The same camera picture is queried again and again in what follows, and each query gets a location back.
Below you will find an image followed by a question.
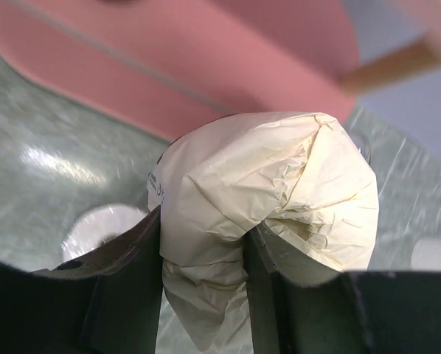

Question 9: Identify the white paper towel roll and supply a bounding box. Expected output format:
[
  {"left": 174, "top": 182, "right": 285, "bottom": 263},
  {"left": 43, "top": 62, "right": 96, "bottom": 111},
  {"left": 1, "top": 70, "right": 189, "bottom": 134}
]
[{"left": 410, "top": 238, "right": 441, "bottom": 271}]

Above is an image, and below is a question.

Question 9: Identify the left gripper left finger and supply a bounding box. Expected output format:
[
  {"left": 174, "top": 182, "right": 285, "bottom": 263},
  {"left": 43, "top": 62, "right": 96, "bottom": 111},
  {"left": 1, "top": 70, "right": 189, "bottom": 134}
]
[{"left": 0, "top": 209, "right": 162, "bottom": 353}]

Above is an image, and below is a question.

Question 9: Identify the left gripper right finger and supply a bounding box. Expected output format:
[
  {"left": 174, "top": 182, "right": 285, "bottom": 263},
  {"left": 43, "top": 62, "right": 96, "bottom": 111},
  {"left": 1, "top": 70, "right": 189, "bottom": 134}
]
[{"left": 243, "top": 225, "right": 441, "bottom": 353}]

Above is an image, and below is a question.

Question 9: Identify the black label roll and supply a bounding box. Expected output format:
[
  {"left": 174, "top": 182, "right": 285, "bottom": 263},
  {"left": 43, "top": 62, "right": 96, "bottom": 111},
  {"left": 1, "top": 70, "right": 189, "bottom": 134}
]
[{"left": 61, "top": 204, "right": 147, "bottom": 262}]

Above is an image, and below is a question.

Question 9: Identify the beige paper roll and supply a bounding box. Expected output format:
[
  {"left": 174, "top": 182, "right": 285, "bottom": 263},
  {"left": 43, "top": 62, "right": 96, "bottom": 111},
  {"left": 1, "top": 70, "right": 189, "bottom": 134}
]
[{"left": 147, "top": 112, "right": 379, "bottom": 352}]

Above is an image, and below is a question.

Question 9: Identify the pink three-tier shelf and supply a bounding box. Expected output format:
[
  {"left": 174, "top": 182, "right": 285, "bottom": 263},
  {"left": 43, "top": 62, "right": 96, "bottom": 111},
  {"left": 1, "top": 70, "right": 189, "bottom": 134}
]
[{"left": 0, "top": 1, "right": 441, "bottom": 139}]

